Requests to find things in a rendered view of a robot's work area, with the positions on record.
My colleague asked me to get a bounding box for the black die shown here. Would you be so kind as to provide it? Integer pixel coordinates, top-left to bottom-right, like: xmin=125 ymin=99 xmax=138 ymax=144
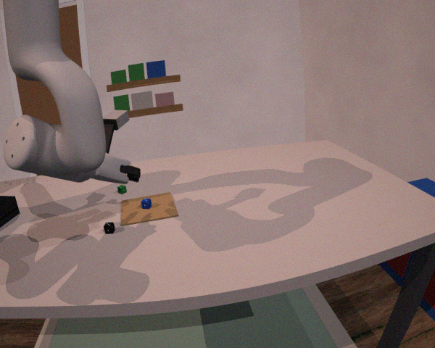
xmin=104 ymin=223 xmax=115 ymax=234

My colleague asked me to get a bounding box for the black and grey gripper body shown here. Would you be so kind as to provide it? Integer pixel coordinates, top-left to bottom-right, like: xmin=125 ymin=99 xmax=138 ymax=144
xmin=87 ymin=153 xmax=131 ymax=184

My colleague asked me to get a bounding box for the tan flat mat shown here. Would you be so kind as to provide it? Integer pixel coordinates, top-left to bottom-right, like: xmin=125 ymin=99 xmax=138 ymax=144
xmin=121 ymin=192 xmax=179 ymax=226

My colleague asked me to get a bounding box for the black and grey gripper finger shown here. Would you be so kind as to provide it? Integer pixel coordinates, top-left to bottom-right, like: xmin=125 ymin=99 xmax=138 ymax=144
xmin=120 ymin=165 xmax=141 ymax=182

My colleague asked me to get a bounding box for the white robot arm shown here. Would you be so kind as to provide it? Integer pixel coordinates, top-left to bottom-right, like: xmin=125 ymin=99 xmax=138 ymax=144
xmin=3 ymin=0 xmax=129 ymax=183

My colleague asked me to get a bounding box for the green die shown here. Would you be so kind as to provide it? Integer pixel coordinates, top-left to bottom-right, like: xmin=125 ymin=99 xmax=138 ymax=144
xmin=117 ymin=185 xmax=127 ymax=194

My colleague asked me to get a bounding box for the blue die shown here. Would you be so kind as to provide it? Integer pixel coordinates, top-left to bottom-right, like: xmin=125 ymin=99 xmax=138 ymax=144
xmin=141 ymin=199 xmax=152 ymax=209

